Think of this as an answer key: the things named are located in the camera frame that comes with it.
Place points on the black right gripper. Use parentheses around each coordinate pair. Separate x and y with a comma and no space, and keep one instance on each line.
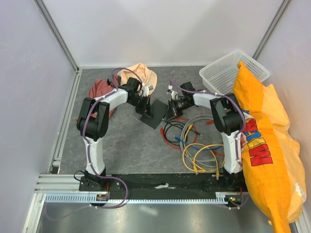
(173,110)

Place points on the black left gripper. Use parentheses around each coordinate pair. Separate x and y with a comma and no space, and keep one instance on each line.
(146,109)

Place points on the black network switch box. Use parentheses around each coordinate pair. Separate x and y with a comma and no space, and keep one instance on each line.
(159,110)

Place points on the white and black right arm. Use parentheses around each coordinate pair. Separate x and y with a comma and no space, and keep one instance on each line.
(227,116)

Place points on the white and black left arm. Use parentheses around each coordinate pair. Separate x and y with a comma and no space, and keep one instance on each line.
(93,118)

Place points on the peach bucket hat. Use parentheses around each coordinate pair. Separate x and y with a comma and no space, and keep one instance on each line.
(140,72)

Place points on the red crumpled shirt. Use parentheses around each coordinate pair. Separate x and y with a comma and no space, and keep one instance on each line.
(102,87)

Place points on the white plastic basket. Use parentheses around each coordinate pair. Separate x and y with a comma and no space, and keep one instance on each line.
(219,76)

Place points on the orange cartoon pillow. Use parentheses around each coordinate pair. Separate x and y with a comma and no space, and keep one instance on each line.
(273,171)

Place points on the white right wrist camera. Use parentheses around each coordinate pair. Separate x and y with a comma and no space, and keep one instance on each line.
(174,94)

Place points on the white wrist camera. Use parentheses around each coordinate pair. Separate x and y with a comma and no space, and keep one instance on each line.
(146,90)
(174,94)

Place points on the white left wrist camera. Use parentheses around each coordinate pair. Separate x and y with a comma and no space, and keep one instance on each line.
(146,90)

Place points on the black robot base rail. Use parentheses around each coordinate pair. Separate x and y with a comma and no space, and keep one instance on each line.
(163,185)

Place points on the grey slotted cable duct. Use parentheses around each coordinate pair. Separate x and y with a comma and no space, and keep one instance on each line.
(220,198)

